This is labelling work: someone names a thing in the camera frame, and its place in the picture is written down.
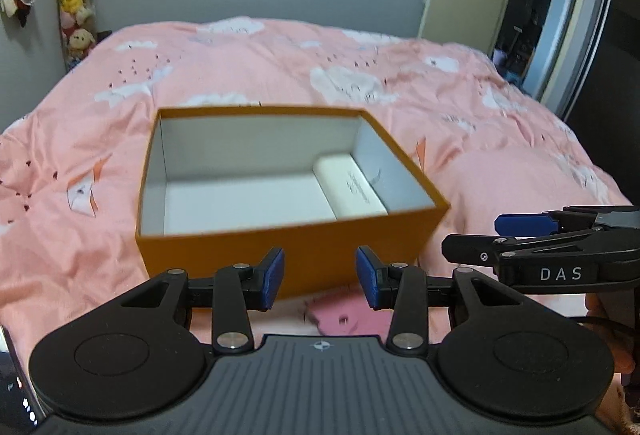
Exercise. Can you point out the white glasses case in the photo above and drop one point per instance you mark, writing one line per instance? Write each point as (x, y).
(350, 190)

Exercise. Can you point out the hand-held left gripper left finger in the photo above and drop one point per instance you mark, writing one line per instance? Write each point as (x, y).
(272, 277)

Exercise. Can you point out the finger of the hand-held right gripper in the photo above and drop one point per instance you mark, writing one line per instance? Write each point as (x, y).
(470, 247)
(520, 224)

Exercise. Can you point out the pink card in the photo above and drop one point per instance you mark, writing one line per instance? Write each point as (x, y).
(340, 310)

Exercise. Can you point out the black smartphone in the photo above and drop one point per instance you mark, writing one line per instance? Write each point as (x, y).
(15, 390)

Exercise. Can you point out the orange cardboard box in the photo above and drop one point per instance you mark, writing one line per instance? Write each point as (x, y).
(300, 260)

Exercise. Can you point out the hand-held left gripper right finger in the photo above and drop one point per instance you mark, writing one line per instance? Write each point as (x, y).
(366, 275)

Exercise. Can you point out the pink cloud print blanket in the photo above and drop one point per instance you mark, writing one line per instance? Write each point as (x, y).
(90, 215)

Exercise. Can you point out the person's right hand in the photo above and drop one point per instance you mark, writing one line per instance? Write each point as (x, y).
(617, 340)

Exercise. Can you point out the grey sliding door frame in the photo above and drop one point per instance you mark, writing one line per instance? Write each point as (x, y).
(575, 15)

